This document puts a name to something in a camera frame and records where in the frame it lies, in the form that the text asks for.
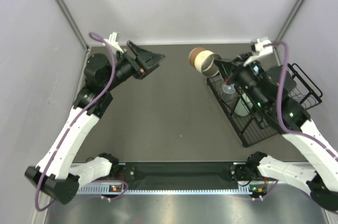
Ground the mint green cup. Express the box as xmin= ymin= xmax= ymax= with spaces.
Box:
xmin=234 ymin=93 xmax=252 ymax=117

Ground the black wire dish rack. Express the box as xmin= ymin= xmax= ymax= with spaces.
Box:
xmin=206 ymin=63 xmax=323 ymax=147

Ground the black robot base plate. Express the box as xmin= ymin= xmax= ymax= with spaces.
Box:
xmin=89 ymin=161 xmax=278 ymax=190

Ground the light blue ceramic mug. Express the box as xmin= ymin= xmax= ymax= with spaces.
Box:
xmin=252 ymin=64 xmax=264 ymax=74

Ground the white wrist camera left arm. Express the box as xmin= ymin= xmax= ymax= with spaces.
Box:
xmin=105 ymin=32 xmax=124 ymax=53

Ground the grey slotted cable duct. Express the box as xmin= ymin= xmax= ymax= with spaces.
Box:
xmin=76 ymin=183 xmax=267 ymax=195

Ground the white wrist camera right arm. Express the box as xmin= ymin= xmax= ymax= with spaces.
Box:
xmin=243 ymin=37 xmax=274 ymax=67

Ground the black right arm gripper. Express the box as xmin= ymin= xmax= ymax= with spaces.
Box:
xmin=214 ymin=51 xmax=267 ymax=108

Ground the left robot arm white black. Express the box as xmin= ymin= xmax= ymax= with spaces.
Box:
xmin=24 ymin=41 xmax=166 ymax=204

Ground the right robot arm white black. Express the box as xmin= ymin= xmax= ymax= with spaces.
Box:
xmin=214 ymin=53 xmax=337 ymax=212

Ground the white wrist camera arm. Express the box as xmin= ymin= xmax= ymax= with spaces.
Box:
xmin=243 ymin=37 xmax=274 ymax=67
xmin=105 ymin=32 xmax=124 ymax=53

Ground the clear plastic glass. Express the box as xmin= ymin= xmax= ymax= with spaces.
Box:
xmin=219 ymin=83 xmax=237 ymax=106

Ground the steel tumbler with cork base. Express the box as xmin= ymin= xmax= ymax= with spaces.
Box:
xmin=189 ymin=47 xmax=221 ymax=78

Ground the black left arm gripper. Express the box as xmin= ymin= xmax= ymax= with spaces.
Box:
xmin=103 ymin=40 xmax=166 ymax=91

